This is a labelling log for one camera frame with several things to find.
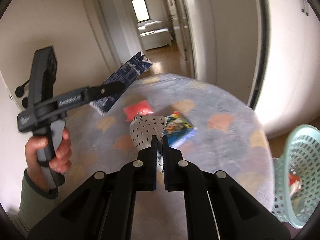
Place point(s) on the red snack packet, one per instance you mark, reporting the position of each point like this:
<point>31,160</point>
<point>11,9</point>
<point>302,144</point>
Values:
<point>295,184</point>

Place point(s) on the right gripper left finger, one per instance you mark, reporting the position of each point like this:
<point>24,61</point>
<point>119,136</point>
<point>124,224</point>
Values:
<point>102,207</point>

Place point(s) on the black dotted white paper bag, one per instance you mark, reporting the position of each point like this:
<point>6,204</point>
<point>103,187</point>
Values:
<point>143,128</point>

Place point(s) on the green grey sleeve forearm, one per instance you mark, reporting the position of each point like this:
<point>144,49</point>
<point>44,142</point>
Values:
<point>34,206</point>

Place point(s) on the pink small packet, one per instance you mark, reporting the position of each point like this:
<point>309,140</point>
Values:
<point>141,108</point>

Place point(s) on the teal plastic laundry basket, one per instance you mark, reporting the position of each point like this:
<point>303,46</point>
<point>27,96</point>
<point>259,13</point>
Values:
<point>296,175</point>

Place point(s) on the black door handle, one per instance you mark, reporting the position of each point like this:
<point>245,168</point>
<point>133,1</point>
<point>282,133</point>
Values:
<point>19,91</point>

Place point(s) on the round floral tablecloth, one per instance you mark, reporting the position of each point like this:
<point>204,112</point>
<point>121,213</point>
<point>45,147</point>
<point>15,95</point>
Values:
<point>226,134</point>

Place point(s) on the person's left hand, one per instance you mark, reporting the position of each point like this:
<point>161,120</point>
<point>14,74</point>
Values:
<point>48,154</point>

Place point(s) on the blue white milk carton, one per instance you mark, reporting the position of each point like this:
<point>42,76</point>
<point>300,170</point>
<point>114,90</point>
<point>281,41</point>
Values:
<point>126,74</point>

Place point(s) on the white wardrobe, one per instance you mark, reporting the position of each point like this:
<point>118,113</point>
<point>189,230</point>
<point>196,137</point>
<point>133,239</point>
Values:
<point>290,91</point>

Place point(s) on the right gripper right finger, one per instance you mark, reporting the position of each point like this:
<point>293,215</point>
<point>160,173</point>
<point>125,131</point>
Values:
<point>216,206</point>

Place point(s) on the colourful blue snack packet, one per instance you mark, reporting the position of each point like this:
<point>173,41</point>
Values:
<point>178,130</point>

